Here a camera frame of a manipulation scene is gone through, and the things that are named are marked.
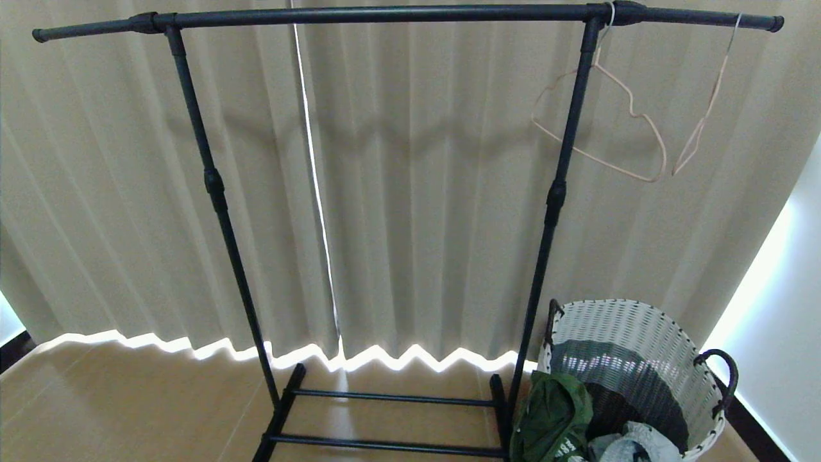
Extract green garment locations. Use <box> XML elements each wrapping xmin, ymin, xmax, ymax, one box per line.
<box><xmin>510</xmin><ymin>370</ymin><xmax>595</xmax><ymax>462</ymax></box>

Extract pink clothes hanger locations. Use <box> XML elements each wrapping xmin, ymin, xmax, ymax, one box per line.
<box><xmin>531</xmin><ymin>22</ymin><xmax>668</xmax><ymax>184</ymax></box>
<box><xmin>671</xmin><ymin>13</ymin><xmax>743</xmax><ymax>177</ymax></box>

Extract black clothes rack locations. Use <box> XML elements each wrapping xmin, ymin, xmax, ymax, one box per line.
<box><xmin>32</xmin><ymin>0</ymin><xmax>785</xmax><ymax>462</ymax></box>

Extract white laundry basket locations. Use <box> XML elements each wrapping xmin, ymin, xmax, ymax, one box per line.
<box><xmin>537</xmin><ymin>298</ymin><xmax>740</xmax><ymax>462</ymax></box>

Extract beige curtain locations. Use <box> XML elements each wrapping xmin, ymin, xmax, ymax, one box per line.
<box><xmin>0</xmin><ymin>0</ymin><xmax>821</xmax><ymax>374</ymax></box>

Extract pale grey shorts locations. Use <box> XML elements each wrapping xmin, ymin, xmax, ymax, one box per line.
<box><xmin>587</xmin><ymin>421</ymin><xmax>683</xmax><ymax>462</ymax></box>

